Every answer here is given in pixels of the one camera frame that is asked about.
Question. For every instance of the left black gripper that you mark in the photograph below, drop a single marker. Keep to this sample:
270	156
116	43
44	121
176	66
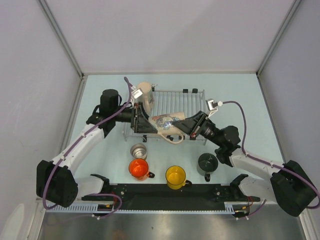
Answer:
142	123

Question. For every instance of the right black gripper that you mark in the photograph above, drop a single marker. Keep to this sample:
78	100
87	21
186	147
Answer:
192	125

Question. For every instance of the beige mug blue print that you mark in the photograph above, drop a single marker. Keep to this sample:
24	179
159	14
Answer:
164	126

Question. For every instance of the metal wire dish rack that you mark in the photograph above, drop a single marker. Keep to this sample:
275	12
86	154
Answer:
189	101

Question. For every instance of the beige mug coral print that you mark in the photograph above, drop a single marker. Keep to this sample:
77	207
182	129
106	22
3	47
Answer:
147	97

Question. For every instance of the yellow mug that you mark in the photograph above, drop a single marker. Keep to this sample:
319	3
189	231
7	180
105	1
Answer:
176	178

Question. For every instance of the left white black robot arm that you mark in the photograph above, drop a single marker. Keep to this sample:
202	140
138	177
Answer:
55	181

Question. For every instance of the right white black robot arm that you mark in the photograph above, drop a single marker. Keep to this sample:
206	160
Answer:
287	184

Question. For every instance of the small steel cup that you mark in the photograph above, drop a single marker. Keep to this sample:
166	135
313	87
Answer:
139	151

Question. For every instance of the dark green mug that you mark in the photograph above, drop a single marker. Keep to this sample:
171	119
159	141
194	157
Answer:
207	163

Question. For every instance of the orange mug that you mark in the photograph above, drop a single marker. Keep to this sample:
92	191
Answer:
139	169

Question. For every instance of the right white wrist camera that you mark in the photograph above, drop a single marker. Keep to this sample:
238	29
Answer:
212	106

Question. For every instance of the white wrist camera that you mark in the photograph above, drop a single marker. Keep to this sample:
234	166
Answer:
212	106
135	94

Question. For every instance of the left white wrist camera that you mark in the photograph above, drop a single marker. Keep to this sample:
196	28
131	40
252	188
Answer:
135	94

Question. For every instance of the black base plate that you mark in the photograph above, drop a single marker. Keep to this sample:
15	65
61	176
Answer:
159	197

